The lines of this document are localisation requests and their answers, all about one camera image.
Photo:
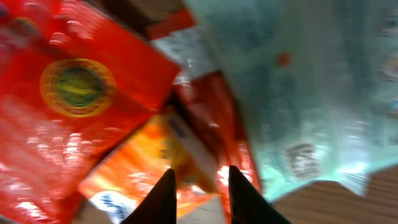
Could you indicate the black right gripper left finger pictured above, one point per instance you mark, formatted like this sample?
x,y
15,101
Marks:
x,y
160,205

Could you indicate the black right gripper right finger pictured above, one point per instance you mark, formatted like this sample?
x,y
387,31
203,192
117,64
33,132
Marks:
x,y
247,205

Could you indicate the orange white small packet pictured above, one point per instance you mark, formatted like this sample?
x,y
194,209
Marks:
x,y
121,181

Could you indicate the red stick packet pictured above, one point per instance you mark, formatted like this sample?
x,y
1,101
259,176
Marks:
x,y
206,98

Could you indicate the mint green snack packet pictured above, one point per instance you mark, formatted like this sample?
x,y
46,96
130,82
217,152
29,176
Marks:
x,y
315,81

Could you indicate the red snack bag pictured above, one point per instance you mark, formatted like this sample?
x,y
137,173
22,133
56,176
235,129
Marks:
x,y
74,83

